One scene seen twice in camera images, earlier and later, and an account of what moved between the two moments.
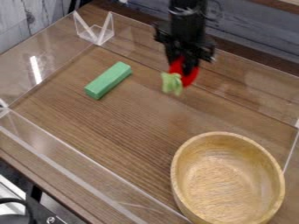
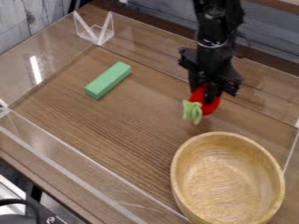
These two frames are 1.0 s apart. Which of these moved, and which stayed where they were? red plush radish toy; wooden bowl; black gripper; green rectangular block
Moved: black gripper; red plush radish toy
Stayed: green rectangular block; wooden bowl
